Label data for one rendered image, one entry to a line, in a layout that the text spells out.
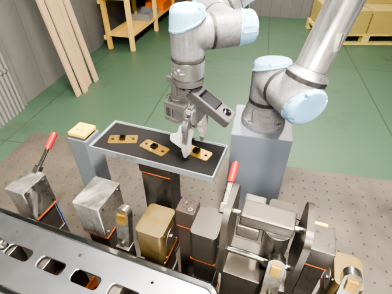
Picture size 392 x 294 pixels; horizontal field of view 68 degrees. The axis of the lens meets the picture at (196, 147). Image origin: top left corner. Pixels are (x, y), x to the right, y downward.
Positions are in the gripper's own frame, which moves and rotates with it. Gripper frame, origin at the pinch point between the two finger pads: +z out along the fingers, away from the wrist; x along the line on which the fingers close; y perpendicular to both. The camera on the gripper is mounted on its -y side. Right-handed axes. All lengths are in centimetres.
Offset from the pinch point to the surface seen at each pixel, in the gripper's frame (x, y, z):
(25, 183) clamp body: 28, 42, 12
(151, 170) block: 7.6, 10.3, 7.5
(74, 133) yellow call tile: 11.3, 35.9, 1.9
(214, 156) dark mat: -1.4, -5.2, 1.9
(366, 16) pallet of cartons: -489, -11, 75
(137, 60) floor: -252, 253, 118
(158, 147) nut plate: 3.9, 10.0, 1.6
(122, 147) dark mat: 9.1, 18.8, 1.9
